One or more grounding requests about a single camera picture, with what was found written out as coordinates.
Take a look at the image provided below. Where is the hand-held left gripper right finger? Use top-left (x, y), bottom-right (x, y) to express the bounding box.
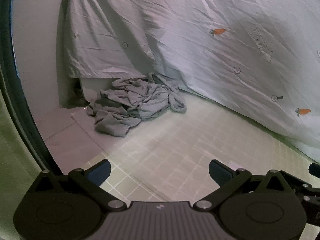
top-left (194, 159), bottom-right (292, 210)

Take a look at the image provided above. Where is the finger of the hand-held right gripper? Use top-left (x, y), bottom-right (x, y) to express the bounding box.
top-left (280, 162), bottom-right (320, 205)

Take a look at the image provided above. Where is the green grid mat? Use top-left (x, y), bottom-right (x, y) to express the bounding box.
top-left (50, 90), bottom-right (320, 240)

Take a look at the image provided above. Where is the white board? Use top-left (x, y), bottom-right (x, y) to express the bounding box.
top-left (79, 76), bottom-right (118, 103)

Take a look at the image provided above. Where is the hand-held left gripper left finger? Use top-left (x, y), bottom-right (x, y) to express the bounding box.
top-left (32, 159), bottom-right (125, 211)

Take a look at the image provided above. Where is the grey zip hoodie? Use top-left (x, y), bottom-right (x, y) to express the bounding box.
top-left (86, 72), bottom-right (187, 138)

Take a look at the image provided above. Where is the carrot printed bed sheet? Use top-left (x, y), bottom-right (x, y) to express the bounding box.
top-left (56, 0), bottom-right (320, 164)

